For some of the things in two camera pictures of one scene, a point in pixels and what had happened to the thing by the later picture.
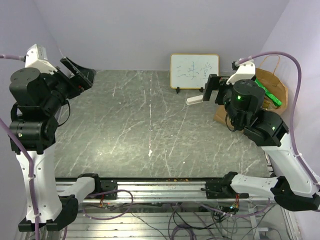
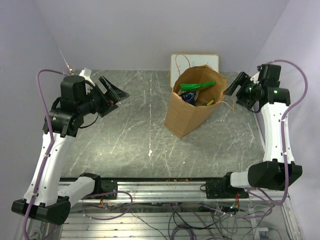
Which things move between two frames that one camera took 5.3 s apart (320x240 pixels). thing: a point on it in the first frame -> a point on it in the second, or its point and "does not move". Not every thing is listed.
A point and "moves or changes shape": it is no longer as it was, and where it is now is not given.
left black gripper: x=83 y=79 -> x=108 y=106
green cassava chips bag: x=274 y=98 moves or changes shape
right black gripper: x=216 y=83 -> x=239 y=81
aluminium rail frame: x=173 y=209 does not move
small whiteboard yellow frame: x=192 y=70 does not move
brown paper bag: x=272 y=82 -> x=197 y=89
